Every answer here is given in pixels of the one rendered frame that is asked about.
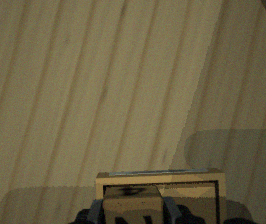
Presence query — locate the tan shallow rectangular tray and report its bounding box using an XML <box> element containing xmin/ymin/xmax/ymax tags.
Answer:
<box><xmin>96</xmin><ymin>168</ymin><xmax>227</xmax><ymax>224</ymax></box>

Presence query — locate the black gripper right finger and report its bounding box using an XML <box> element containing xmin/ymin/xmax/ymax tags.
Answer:
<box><xmin>162</xmin><ymin>196</ymin><xmax>258</xmax><ymax>224</ymax></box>

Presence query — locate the tan wooden cube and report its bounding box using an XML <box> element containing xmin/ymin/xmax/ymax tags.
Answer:
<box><xmin>103</xmin><ymin>185</ymin><xmax>164</xmax><ymax>224</ymax></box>

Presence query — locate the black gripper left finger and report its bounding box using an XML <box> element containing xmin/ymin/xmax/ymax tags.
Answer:
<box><xmin>68</xmin><ymin>199</ymin><xmax>104</xmax><ymax>224</ymax></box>

